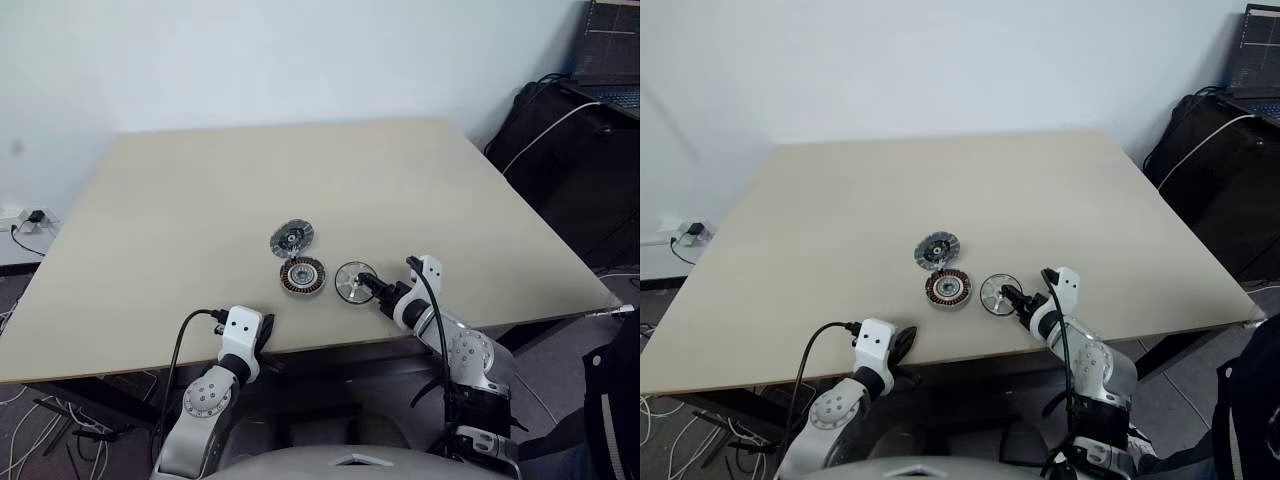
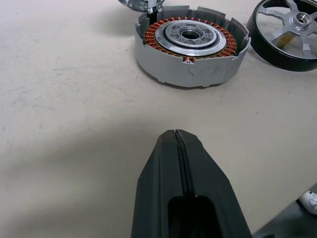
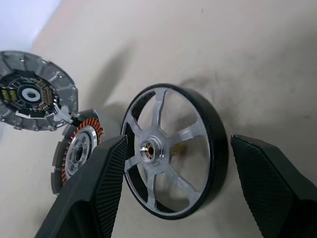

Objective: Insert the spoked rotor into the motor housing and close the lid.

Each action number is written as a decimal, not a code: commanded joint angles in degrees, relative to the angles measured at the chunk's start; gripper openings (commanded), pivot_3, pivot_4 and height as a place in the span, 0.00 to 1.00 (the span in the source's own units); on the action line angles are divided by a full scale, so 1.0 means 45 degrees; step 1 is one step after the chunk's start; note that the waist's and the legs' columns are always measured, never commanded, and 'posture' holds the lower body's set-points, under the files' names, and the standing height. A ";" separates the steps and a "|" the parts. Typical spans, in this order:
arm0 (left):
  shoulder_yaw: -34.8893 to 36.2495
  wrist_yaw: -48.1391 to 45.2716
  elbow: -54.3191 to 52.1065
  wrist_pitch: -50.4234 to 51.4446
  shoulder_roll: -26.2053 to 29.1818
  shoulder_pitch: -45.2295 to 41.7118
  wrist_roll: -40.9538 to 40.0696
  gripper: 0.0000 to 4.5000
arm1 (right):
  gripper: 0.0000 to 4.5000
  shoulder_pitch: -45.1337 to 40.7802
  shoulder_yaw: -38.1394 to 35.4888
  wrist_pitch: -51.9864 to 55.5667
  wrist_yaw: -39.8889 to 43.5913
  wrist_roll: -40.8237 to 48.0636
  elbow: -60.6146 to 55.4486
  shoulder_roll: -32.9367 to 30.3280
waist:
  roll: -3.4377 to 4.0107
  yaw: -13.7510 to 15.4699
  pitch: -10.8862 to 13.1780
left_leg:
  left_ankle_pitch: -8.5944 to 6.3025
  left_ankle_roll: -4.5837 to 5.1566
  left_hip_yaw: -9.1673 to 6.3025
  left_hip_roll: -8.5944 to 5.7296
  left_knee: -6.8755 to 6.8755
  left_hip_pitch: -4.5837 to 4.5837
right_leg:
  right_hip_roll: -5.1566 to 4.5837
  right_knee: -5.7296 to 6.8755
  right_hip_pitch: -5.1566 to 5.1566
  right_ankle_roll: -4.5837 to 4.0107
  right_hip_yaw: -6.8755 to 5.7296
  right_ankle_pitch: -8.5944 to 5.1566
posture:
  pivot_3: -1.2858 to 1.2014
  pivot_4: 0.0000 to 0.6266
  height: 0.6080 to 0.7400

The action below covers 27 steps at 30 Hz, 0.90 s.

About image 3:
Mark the silver lid with circuit board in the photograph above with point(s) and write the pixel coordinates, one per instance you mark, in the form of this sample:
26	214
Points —
29	94

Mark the motor housing with copper windings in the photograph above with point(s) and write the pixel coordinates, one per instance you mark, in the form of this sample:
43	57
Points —
79	148

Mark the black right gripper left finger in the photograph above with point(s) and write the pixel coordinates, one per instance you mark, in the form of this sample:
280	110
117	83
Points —
81	198

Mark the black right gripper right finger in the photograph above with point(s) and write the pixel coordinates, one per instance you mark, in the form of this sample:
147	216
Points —
277	193

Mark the spoked rotor with black rim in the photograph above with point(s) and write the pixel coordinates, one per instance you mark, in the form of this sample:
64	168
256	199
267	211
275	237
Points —
148	149

